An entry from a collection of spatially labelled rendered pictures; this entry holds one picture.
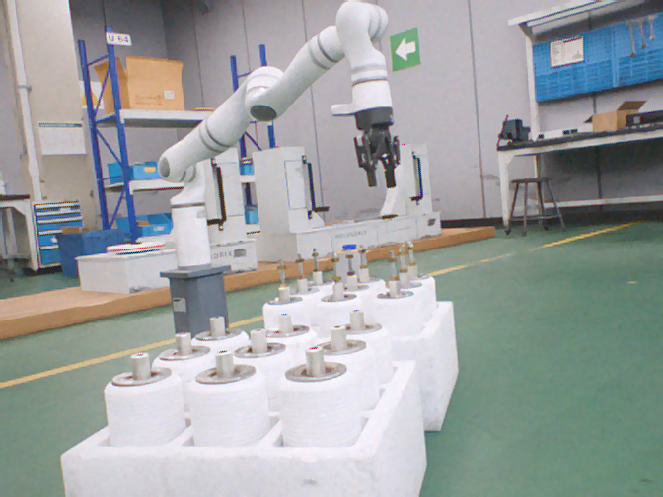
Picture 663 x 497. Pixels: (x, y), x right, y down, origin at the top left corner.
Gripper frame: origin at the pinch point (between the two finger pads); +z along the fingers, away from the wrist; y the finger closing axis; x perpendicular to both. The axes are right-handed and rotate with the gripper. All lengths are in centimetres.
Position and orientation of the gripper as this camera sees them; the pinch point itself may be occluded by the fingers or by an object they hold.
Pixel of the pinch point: (382, 182)
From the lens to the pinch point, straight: 129.7
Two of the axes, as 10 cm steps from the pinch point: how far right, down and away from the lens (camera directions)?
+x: -8.2, 0.7, 5.7
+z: 1.4, 9.9, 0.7
